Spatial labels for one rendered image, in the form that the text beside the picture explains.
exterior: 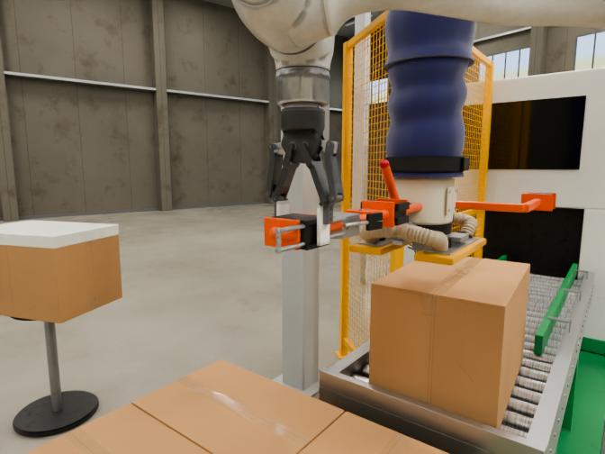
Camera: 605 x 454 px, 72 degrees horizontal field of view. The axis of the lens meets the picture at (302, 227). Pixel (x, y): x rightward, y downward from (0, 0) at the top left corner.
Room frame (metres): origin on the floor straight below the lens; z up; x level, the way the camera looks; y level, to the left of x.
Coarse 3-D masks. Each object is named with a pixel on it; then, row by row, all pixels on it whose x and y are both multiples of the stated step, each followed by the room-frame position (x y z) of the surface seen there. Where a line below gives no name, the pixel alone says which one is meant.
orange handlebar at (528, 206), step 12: (420, 204) 1.12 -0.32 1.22; (456, 204) 1.18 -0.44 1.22; (468, 204) 1.16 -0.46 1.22; (480, 204) 1.14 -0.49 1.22; (492, 204) 1.12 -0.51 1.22; (504, 204) 1.11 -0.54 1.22; (516, 204) 1.09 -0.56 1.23; (528, 204) 1.08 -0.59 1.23; (360, 216) 0.85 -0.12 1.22; (384, 216) 0.93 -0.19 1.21; (336, 228) 0.77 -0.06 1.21; (288, 240) 0.67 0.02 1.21
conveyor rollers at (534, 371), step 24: (528, 288) 2.62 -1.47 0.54; (552, 288) 2.62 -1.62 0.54; (576, 288) 2.61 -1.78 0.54; (528, 312) 2.15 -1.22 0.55; (528, 336) 1.83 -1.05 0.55; (552, 336) 1.84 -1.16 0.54; (528, 360) 1.59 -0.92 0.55; (552, 360) 1.60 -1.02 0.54; (528, 384) 1.42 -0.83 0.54; (528, 408) 1.26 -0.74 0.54
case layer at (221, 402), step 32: (192, 384) 1.41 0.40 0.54; (224, 384) 1.41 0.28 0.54; (256, 384) 1.41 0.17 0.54; (128, 416) 1.21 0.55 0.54; (160, 416) 1.21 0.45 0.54; (192, 416) 1.21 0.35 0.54; (224, 416) 1.21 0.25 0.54; (256, 416) 1.21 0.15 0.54; (288, 416) 1.21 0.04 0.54; (320, 416) 1.21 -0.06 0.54; (352, 416) 1.21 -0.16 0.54; (64, 448) 1.06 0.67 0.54; (96, 448) 1.06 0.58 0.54; (128, 448) 1.06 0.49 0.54; (160, 448) 1.06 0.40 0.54; (192, 448) 1.06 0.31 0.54; (224, 448) 1.06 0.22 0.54; (256, 448) 1.06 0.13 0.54; (288, 448) 1.06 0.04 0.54; (320, 448) 1.06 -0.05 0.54; (352, 448) 1.06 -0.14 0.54; (384, 448) 1.06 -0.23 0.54; (416, 448) 1.06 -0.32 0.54
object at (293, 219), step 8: (280, 216) 0.72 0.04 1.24; (288, 216) 0.72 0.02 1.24; (296, 216) 0.72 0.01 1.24; (304, 216) 0.72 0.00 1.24; (312, 216) 0.72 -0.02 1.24; (264, 224) 0.71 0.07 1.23; (272, 224) 0.70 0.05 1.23; (280, 224) 0.69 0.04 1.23; (288, 224) 0.68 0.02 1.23; (296, 224) 0.67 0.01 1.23; (296, 232) 0.67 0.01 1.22; (272, 240) 0.70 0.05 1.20; (296, 240) 0.67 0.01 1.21
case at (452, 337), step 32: (384, 288) 1.29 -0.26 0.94; (416, 288) 1.25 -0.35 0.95; (448, 288) 1.25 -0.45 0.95; (480, 288) 1.25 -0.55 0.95; (512, 288) 1.25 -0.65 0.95; (384, 320) 1.28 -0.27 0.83; (416, 320) 1.23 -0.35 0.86; (448, 320) 1.17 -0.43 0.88; (480, 320) 1.12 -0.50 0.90; (512, 320) 1.23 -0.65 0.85; (384, 352) 1.28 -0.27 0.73; (416, 352) 1.22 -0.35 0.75; (448, 352) 1.17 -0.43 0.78; (480, 352) 1.12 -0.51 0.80; (512, 352) 1.29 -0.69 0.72; (384, 384) 1.28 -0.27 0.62; (416, 384) 1.22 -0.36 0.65; (448, 384) 1.17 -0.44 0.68; (480, 384) 1.12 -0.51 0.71; (512, 384) 1.35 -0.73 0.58; (480, 416) 1.11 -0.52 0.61
